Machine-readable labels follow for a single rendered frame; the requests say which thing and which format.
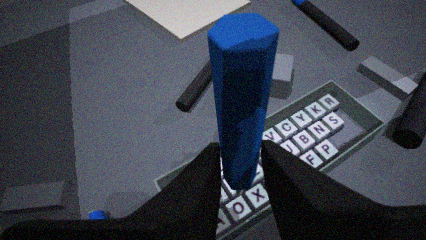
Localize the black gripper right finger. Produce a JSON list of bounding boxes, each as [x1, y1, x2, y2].
[[261, 140, 426, 240]]

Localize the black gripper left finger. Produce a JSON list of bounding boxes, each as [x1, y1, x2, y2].
[[0, 142, 221, 240]]

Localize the grey keyboard with white letter keys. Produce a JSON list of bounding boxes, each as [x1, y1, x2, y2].
[[154, 79, 387, 240]]

